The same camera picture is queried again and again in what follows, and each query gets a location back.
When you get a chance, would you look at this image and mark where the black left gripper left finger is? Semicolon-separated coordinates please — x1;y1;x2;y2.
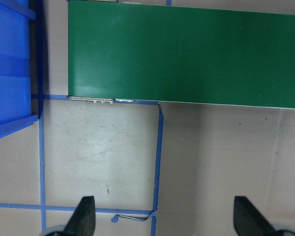
63;196;96;236

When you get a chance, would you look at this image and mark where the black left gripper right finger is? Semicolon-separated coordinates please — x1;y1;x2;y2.
233;196;275;236

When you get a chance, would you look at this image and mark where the blue left storage bin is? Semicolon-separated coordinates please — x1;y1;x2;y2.
0;0;38;139

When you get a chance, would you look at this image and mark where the green conveyor belt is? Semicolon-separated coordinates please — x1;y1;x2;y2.
68;0;295;109

